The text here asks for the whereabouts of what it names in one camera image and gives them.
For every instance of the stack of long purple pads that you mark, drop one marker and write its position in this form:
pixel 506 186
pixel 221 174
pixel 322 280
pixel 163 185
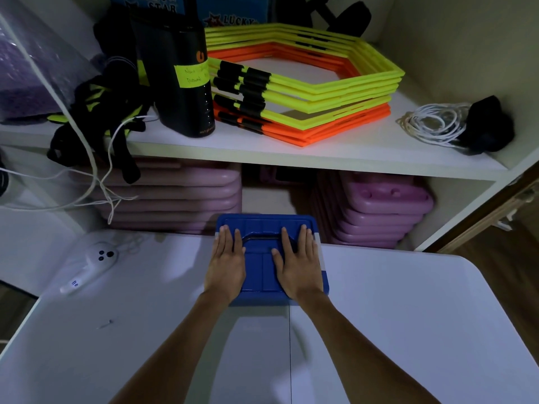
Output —
pixel 177 197

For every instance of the stack of yellow orange hexagon rings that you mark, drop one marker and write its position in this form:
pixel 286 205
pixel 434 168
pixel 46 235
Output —
pixel 311 90

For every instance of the person's right little finger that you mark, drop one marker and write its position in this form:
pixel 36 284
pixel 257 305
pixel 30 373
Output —
pixel 318 252

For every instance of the person's right forearm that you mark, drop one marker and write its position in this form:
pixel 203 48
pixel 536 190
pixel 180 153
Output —
pixel 358 349

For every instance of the person's left forearm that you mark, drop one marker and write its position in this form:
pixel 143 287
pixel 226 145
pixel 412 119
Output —
pixel 181 349

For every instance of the blue star print box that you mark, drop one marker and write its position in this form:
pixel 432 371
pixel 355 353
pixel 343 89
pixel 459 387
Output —
pixel 145 4
pixel 233 10

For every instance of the stack of purple tablet cases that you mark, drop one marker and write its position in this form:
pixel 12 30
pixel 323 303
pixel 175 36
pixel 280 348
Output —
pixel 379 210

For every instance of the person's right hand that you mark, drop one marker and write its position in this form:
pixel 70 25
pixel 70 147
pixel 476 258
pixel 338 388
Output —
pixel 300 273

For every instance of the white handheld controller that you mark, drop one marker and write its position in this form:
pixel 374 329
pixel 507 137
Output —
pixel 90 265

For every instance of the person's right middle finger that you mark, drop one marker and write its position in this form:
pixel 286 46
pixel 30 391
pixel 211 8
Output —
pixel 302 239

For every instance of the person's right thumb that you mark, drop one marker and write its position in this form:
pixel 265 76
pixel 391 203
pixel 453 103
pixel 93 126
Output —
pixel 278 258

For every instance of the black cloth pouch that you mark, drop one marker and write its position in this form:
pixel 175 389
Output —
pixel 490 124

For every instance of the person's left hand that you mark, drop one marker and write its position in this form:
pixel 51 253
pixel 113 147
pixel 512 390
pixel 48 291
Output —
pixel 223 273

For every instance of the brown wooden door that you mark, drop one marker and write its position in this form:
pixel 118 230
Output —
pixel 492 206

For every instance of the clear bubble wrap sheet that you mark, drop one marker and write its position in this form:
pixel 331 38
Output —
pixel 38 54

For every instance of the white shelf unit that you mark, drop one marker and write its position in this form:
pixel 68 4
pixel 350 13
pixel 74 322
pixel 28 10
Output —
pixel 379 153

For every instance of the person's left middle finger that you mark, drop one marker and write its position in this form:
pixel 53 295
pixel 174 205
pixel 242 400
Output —
pixel 229 239

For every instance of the yellow sticky note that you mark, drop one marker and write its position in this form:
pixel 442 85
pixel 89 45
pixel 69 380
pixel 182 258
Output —
pixel 191 74

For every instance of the blue plastic tablet case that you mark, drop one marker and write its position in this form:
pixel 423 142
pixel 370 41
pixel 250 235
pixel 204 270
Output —
pixel 261 265

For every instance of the person's left little finger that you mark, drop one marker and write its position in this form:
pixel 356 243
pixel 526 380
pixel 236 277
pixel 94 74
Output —
pixel 214 244

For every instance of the person's left thumb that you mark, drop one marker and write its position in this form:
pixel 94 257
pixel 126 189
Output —
pixel 243 253

